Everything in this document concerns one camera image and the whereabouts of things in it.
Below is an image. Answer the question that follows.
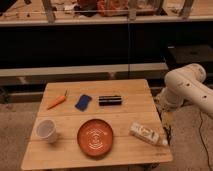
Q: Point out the black cable on floor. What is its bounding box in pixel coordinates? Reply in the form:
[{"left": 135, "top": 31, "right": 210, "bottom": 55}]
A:
[{"left": 198, "top": 110, "right": 213, "bottom": 171}]

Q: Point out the wooden folding table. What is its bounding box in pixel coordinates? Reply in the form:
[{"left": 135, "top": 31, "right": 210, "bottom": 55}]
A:
[{"left": 21, "top": 79, "right": 173, "bottom": 171}]

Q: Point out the black rectangular box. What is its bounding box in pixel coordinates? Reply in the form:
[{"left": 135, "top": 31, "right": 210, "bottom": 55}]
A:
[{"left": 99, "top": 95, "right": 122, "bottom": 106}]

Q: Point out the clear plastic cup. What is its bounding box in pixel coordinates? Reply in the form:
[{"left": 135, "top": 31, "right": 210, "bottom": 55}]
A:
[{"left": 36, "top": 120, "right": 58, "bottom": 143}]

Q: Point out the blue sponge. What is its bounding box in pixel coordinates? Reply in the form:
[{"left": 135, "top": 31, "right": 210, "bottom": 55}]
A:
[{"left": 75, "top": 94, "right": 92, "bottom": 111}]

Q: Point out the orange object on shelf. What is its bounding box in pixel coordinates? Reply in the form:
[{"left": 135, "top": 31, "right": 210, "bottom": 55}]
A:
[{"left": 97, "top": 0, "right": 128, "bottom": 16}]

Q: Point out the white plastic bottle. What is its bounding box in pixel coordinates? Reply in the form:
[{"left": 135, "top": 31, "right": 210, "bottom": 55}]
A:
[{"left": 130, "top": 122, "right": 168, "bottom": 146}]

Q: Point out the orange toy carrot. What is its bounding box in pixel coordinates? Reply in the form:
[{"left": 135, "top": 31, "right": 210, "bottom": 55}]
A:
[{"left": 46, "top": 90, "right": 68, "bottom": 110}]

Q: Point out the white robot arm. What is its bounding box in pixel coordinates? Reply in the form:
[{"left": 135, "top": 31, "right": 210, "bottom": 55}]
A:
[{"left": 159, "top": 63, "right": 213, "bottom": 118}]

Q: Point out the black box on shelf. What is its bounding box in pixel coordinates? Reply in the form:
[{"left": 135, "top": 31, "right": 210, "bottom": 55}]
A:
[{"left": 165, "top": 45, "right": 213, "bottom": 74}]

